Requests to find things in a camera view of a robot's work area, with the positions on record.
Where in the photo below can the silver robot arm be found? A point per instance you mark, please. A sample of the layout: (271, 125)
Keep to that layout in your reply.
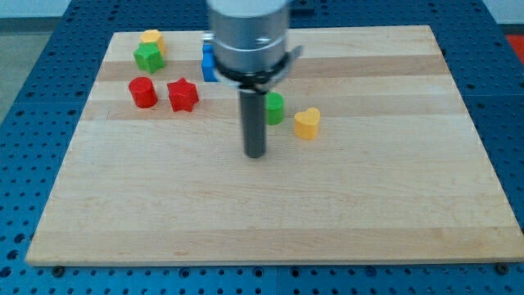
(249, 39)

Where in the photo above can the red star block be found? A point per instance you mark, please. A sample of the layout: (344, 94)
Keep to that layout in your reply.
(183, 95)

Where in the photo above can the green star block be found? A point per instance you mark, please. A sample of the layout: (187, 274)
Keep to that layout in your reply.
(148, 57)

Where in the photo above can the dark grey pointer rod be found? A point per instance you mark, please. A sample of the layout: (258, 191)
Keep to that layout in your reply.
(252, 109)

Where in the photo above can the green cylinder block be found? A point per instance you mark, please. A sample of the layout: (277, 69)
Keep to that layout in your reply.
(274, 108)

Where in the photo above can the yellow heart block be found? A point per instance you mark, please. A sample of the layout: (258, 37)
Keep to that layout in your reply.
(306, 123)

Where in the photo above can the blue block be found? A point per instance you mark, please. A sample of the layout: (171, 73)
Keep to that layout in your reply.
(208, 63)

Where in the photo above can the light wooden board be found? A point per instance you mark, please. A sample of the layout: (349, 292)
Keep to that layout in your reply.
(396, 175)

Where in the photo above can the red cylinder block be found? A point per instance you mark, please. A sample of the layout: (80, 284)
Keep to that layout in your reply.
(143, 92)

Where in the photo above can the yellow hexagon block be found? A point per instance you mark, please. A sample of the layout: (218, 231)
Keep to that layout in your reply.
(154, 36)

